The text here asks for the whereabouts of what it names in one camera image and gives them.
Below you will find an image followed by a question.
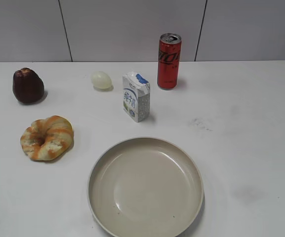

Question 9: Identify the white blue milk carton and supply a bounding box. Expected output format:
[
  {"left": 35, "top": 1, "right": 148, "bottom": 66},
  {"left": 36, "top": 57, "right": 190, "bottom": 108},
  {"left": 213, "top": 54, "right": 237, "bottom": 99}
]
[{"left": 122, "top": 72, "right": 151, "bottom": 122}]

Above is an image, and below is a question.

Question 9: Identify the beige round plate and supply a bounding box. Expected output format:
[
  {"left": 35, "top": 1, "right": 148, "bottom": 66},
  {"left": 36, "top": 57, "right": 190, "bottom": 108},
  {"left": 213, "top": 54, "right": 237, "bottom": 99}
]
[{"left": 87, "top": 137, "right": 204, "bottom": 237}]

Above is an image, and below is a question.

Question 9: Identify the white egg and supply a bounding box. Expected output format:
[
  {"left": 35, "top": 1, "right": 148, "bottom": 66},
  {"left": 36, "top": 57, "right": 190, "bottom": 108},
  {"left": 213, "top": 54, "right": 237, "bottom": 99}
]
[{"left": 91, "top": 71, "right": 112, "bottom": 90}]

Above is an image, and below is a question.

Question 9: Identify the red soda can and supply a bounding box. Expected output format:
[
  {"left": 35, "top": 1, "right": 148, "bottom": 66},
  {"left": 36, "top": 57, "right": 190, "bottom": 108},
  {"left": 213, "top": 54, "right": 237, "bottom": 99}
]
[{"left": 157, "top": 33, "right": 182, "bottom": 89}]

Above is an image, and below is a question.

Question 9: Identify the orange striped bagel bread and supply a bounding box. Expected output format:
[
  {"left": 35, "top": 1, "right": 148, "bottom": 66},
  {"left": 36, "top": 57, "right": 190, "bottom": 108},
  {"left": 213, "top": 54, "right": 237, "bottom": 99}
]
[{"left": 20, "top": 116, "right": 74, "bottom": 161}]

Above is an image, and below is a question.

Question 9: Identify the dark red wax apple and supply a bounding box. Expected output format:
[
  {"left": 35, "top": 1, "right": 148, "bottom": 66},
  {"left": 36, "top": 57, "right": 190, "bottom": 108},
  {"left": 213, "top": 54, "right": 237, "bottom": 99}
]
[{"left": 12, "top": 68, "right": 44, "bottom": 104}]

